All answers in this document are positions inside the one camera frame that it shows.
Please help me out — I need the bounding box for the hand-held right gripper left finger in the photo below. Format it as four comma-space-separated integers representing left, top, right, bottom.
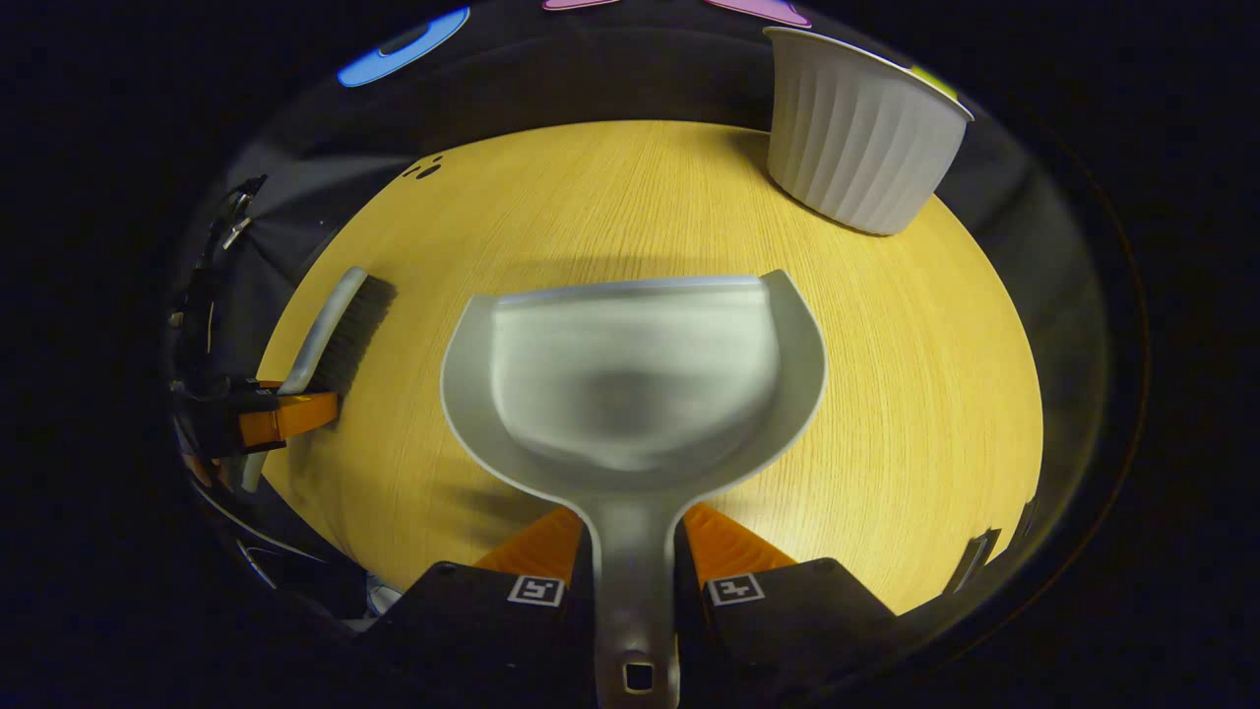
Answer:
359, 505, 598, 709

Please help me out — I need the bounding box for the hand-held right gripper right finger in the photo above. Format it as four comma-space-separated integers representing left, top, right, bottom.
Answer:
674, 502, 897, 709

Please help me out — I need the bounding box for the small grey broom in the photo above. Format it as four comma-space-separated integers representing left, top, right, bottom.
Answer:
241, 266, 398, 493

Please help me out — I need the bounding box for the white dustpan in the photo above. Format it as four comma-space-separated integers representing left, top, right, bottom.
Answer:
440, 269, 828, 709

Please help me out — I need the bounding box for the white ribbed garbage bin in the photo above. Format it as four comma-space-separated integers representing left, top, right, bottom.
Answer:
765, 26, 976, 237

